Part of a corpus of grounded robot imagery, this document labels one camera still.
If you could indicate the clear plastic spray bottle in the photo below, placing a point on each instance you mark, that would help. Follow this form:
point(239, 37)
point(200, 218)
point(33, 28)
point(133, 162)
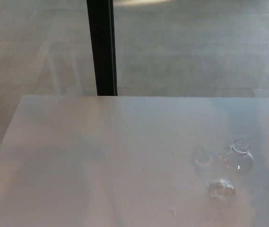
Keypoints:
point(231, 170)

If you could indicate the black vertical window frame post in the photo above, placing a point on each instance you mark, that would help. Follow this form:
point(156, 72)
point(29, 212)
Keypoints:
point(102, 47)

